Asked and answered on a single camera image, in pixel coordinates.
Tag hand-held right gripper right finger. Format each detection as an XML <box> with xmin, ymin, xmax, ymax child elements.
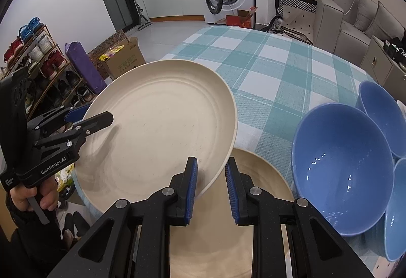
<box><xmin>225</xmin><ymin>156</ymin><xmax>375</xmax><ymax>278</ymax></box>

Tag purple bag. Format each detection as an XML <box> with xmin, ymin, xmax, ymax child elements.
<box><xmin>65</xmin><ymin>41</ymin><xmax>107</xmax><ymax>95</ymax></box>

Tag person's left forearm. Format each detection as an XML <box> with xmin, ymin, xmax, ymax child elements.
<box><xmin>0</xmin><ymin>199</ymin><xmax>67</xmax><ymax>278</ymax></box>

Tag wooden shoe rack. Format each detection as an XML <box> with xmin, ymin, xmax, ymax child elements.
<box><xmin>0</xmin><ymin>24</ymin><xmax>96</xmax><ymax>114</ymax></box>

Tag black box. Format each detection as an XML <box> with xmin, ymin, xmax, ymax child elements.
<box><xmin>383</xmin><ymin>39</ymin><xmax>406</xmax><ymax>60</ymax></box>

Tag black patterned rug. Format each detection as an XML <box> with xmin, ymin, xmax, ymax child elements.
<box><xmin>265</xmin><ymin>0</ymin><xmax>318</xmax><ymax>45</ymax></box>

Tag red cardboard box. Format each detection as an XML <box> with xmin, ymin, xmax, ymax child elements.
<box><xmin>216</xmin><ymin>6</ymin><xmax>259</xmax><ymax>29</ymax></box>

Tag brown cardboard box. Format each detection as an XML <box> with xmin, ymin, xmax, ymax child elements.
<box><xmin>88</xmin><ymin>30</ymin><xmax>147</xmax><ymax>81</ymax></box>

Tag stick vacuum cleaner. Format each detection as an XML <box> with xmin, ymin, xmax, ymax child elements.
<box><xmin>136</xmin><ymin>4</ymin><xmax>152</xmax><ymax>30</ymax></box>

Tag grey sofa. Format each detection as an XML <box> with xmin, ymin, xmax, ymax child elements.
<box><xmin>312</xmin><ymin>0</ymin><xmax>406</xmax><ymax>55</ymax></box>

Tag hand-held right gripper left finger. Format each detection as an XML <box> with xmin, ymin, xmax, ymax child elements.
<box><xmin>46</xmin><ymin>156</ymin><xmax>199</xmax><ymax>278</ymax></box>

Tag cream plate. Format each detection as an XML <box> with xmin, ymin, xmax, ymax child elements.
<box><xmin>166</xmin><ymin>148</ymin><xmax>296</xmax><ymax>278</ymax></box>
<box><xmin>74</xmin><ymin>59</ymin><xmax>238</xmax><ymax>213</ymax></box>

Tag grey cushion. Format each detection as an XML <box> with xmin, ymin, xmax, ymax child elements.
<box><xmin>353</xmin><ymin>0</ymin><xmax>379</xmax><ymax>32</ymax></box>
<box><xmin>365</xmin><ymin>2</ymin><xmax>405</xmax><ymax>41</ymax></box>

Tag teal checked tablecloth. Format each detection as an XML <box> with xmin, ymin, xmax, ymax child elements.
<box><xmin>81</xmin><ymin>26</ymin><xmax>406</xmax><ymax>278</ymax></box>

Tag rows of shoes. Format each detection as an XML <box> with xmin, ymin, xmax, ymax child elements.
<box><xmin>0</xmin><ymin>16</ymin><xmax>96</xmax><ymax>110</ymax></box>

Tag person's left hand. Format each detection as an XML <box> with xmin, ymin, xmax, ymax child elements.
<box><xmin>6</xmin><ymin>168</ymin><xmax>60</xmax><ymax>212</ymax></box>

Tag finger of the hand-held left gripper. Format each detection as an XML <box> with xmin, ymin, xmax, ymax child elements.
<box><xmin>33</xmin><ymin>111</ymin><xmax>114</xmax><ymax>152</ymax></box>
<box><xmin>27</xmin><ymin>106</ymin><xmax>84</xmax><ymax>138</ymax></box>

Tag blue bowl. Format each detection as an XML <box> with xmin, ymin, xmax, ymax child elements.
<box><xmin>292</xmin><ymin>102</ymin><xmax>394</xmax><ymax>237</ymax></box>
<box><xmin>354</xmin><ymin>81</ymin><xmax>406</xmax><ymax>159</ymax></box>
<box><xmin>382</xmin><ymin>158</ymin><xmax>406</xmax><ymax>263</ymax></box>

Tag grey side cabinet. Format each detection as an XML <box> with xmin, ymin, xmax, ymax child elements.
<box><xmin>360</xmin><ymin>36</ymin><xmax>406</xmax><ymax>88</ymax></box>

